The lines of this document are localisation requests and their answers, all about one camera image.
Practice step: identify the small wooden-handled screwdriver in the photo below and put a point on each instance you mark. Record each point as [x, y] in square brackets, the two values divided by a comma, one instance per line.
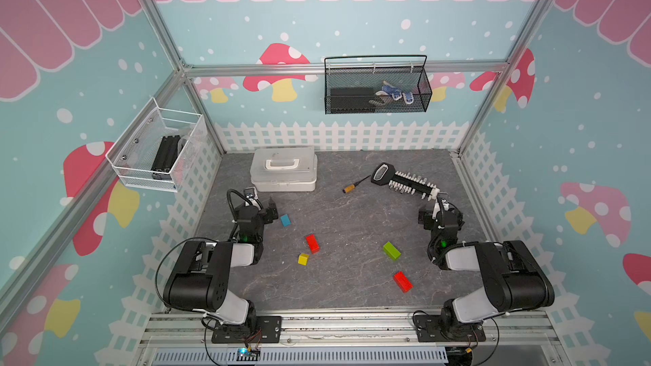
[351, 187]

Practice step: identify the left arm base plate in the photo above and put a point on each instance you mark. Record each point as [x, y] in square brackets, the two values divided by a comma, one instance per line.
[262, 329]

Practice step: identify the yellow small block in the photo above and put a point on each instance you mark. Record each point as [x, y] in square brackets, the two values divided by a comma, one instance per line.
[303, 259]

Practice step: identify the white wire wall basket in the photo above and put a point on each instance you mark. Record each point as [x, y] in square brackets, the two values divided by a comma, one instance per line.
[132, 156]

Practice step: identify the black box in white basket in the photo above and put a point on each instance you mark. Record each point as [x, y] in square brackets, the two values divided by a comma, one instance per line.
[165, 158]

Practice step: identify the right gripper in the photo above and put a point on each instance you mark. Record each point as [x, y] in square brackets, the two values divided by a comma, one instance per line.
[429, 215]

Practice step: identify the blue white item in basket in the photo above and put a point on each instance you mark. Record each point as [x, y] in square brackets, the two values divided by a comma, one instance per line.
[391, 94]

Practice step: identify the teal small block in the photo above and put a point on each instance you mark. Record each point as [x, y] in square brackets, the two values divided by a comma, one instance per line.
[285, 220]

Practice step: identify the black wire wall basket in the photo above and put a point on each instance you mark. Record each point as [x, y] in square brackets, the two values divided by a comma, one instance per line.
[351, 83]

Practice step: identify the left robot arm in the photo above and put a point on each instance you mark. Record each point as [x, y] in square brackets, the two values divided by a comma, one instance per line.
[199, 280]

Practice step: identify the red block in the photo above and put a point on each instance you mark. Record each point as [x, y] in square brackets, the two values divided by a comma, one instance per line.
[313, 244]
[402, 281]

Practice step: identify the green rectangular block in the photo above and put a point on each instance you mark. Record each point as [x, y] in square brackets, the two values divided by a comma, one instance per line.
[391, 251]

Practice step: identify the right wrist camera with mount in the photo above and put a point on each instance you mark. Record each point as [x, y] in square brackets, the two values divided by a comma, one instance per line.
[442, 203]

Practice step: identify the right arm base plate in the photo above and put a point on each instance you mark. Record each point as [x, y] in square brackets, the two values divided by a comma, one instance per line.
[439, 328]

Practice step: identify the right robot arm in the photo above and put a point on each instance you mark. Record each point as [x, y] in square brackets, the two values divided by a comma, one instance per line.
[512, 280]

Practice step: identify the white plastic storage box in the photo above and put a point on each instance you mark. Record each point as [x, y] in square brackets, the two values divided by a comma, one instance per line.
[284, 169]

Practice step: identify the small green-lit circuit board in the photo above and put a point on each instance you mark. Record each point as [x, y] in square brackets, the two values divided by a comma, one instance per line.
[247, 354]

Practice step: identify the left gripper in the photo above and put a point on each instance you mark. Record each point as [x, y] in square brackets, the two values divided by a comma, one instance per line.
[268, 217]

